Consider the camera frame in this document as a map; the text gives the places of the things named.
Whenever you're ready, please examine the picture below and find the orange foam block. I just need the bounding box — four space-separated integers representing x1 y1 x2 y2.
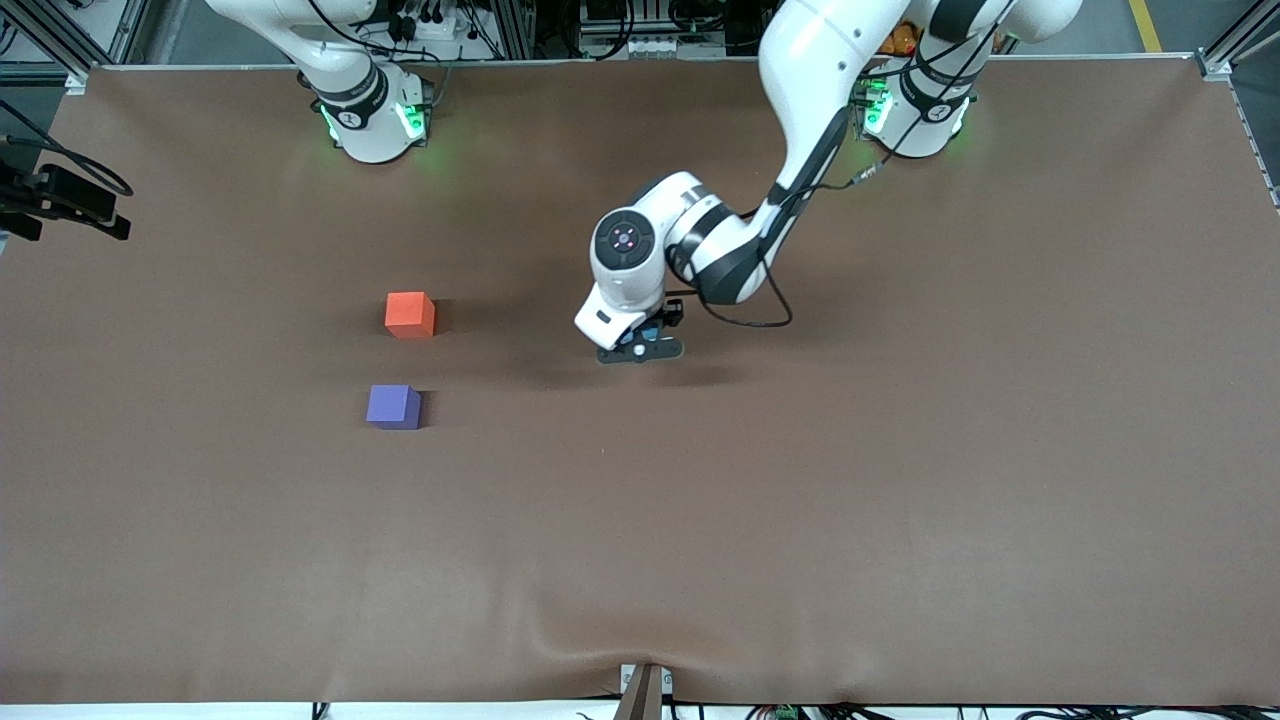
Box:
385 291 437 340

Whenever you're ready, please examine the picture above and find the purple foam block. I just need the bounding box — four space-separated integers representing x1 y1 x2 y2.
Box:
366 385 422 431

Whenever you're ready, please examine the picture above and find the brown table mat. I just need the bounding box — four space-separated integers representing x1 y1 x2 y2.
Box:
0 55 1280 707

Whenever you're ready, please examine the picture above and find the white power strip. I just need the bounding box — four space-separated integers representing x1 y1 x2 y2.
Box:
385 8 473 43
598 34 703 60

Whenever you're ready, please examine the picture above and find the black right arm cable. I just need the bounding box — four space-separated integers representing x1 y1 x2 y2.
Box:
0 98 135 198

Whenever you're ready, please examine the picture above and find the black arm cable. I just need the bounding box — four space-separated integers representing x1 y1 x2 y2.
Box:
668 160 893 331
0 98 135 198

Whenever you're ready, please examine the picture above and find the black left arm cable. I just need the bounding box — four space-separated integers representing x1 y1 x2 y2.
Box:
668 160 893 331

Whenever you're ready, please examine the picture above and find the brown camera mount bracket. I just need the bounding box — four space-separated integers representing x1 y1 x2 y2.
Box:
615 662 674 720

